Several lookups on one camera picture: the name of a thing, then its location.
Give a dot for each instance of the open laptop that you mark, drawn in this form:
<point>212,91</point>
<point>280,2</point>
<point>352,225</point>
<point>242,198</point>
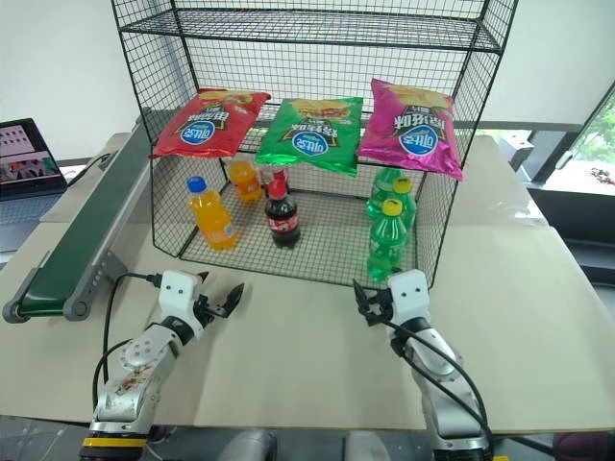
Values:
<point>24,158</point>

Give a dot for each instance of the green soda bottle yellow cap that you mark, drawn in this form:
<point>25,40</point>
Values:
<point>402,184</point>
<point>386,240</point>

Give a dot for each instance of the orange soda bottle blue cap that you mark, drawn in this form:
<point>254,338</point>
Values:
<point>214,221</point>

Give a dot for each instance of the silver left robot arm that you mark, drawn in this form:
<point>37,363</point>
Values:
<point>134,370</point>

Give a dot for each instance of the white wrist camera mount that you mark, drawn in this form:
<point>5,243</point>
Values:
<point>179,295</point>
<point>408,298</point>

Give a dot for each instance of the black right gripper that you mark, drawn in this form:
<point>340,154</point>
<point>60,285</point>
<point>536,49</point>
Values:
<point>382,307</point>

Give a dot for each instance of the grey metal block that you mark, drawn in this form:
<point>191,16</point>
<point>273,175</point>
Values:
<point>515,146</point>

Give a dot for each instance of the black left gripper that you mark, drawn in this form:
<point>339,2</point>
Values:
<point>206,309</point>

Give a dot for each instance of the red potato chips bag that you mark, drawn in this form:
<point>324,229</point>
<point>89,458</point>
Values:
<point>211,125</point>

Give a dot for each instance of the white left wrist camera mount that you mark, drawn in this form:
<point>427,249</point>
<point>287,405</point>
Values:
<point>179,295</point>

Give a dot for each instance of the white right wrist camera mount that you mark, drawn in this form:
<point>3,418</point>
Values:
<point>408,298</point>

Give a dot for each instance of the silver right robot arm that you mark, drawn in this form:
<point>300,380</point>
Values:
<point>442,379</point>

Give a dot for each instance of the cola bottle red cap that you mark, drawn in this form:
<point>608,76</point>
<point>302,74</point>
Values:
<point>282,218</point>
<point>283,174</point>

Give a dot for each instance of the grey rounded shape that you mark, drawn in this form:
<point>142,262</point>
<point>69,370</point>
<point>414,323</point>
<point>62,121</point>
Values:
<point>247,446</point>

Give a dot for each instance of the green potato chips bag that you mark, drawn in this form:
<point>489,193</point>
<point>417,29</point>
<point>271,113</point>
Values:
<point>312,139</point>

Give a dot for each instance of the magenta potato chips bag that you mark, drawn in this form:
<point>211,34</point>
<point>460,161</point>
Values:
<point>413,129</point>

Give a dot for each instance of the maroon rounded shape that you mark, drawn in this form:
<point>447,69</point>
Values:
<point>583,447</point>

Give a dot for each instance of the green conveyor belt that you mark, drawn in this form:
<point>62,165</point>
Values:
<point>81,225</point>

